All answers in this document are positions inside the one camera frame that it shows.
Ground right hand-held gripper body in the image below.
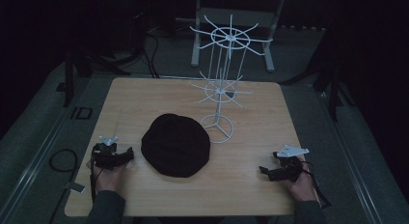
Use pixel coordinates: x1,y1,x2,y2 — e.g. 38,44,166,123
272,144,311,182

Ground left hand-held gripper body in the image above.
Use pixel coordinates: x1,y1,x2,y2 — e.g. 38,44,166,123
92,135,127,171

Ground black beret hat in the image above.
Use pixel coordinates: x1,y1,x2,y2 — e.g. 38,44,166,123
140,113,211,179

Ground white wire hat rack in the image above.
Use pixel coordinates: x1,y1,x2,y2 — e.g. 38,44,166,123
188,14,274,145

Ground person's left hand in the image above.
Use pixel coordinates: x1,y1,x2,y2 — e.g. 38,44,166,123
86,159,130,195

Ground person's right hand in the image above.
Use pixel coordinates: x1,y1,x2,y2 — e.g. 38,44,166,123
283,154,318,203

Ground white tape strip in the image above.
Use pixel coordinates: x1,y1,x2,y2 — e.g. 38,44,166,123
63,181,87,194

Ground dark tripod stand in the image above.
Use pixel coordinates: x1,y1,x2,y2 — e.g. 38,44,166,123
279,34,357,123
62,46,132,108

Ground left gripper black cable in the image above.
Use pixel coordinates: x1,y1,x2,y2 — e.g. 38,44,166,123
90,152,103,203

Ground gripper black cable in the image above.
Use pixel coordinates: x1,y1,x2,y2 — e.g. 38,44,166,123
300,159,333,210
90,152,103,203

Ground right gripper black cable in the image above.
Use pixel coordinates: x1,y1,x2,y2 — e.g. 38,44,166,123
300,159,333,210

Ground black rectangular floor frame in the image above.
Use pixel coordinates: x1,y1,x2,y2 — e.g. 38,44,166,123
69,106,94,121

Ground black looped floor cable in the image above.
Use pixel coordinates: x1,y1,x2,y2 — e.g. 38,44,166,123
47,148,79,224

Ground metal floor rail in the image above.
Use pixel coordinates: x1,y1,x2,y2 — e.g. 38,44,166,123
0,102,81,224
316,88,383,224

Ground black background cables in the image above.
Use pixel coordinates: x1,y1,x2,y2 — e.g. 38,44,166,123
129,11,161,79

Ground white metal table frame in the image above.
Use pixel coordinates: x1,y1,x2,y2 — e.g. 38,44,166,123
190,0,286,73

